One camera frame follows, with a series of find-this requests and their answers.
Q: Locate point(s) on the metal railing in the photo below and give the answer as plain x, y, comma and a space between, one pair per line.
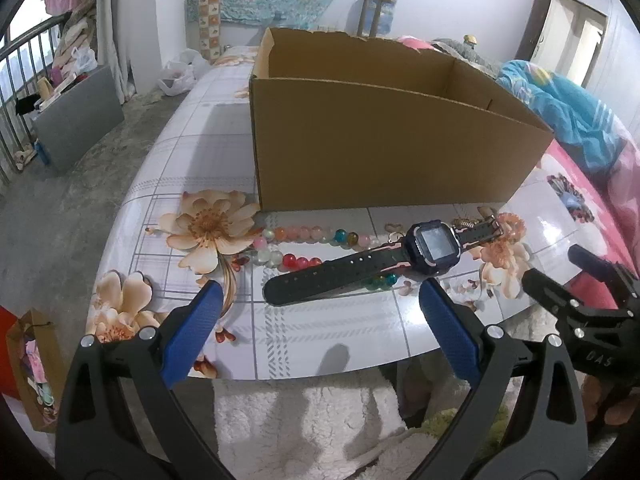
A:
30, 30

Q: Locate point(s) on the brown cardboard box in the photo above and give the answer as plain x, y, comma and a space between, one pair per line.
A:
375, 150

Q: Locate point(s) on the person's right hand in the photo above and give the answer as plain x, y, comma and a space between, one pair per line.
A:
617, 407

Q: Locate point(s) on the wooden chair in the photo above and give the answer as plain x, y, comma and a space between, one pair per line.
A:
367, 10

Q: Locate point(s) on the brown paper bag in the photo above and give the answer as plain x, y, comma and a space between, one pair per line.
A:
30, 330

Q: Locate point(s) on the small yellow ornament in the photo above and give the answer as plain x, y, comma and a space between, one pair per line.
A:
469, 39

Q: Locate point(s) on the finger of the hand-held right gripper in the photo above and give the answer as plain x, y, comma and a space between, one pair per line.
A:
592, 261
542, 285

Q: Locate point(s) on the grey board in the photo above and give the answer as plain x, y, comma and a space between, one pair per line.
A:
75, 120

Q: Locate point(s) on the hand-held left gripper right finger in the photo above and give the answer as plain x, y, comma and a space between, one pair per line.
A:
442, 315

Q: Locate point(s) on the white plastic bag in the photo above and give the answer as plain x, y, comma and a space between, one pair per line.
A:
180, 75
85, 60

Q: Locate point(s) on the cluttered shelf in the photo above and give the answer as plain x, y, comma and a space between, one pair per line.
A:
75, 30

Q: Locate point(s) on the black wrist watch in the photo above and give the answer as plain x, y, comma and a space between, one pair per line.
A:
430, 250

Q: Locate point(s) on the white fleece garment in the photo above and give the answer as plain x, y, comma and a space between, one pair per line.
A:
300, 420

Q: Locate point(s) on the red bag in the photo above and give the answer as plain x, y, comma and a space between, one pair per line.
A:
7, 350

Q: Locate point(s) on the checkered hanging cloth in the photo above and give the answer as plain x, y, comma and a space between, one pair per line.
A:
210, 15

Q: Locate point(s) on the grey blanket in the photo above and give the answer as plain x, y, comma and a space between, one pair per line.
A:
480, 57

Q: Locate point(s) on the door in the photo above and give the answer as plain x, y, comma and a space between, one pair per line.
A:
545, 15

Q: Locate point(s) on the blue blanket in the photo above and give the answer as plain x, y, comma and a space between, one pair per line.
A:
565, 105

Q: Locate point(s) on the white curtain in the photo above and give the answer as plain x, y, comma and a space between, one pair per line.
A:
112, 25

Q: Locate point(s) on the pink floral bedspread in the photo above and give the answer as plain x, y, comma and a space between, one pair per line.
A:
620, 175

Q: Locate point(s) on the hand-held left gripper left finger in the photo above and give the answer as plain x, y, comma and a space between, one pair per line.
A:
197, 320

